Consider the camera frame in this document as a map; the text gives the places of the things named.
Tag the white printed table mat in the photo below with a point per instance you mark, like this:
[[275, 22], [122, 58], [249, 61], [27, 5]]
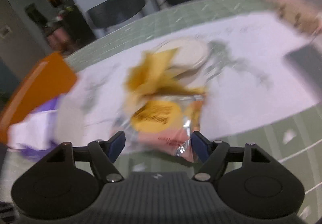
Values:
[[252, 91]]

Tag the orange cardboard storage box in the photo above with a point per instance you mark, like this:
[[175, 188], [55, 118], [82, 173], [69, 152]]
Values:
[[49, 78]]

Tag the green checkered tablecloth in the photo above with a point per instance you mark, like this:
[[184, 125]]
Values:
[[239, 183]]

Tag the purple tissue box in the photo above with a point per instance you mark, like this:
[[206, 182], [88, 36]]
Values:
[[46, 127]]

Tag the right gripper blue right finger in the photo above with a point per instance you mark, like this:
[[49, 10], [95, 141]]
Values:
[[201, 146]]

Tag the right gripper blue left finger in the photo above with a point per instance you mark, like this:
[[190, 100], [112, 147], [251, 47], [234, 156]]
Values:
[[114, 146]]

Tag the yellow cloth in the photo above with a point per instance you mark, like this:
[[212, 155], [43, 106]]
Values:
[[152, 76]]

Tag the black chair left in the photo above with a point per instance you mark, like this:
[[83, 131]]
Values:
[[114, 12]]

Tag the snack packet yellow pink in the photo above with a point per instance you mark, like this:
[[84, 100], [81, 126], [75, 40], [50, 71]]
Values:
[[164, 123]]

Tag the white drawstring pouch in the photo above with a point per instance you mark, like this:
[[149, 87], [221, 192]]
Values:
[[191, 53]]

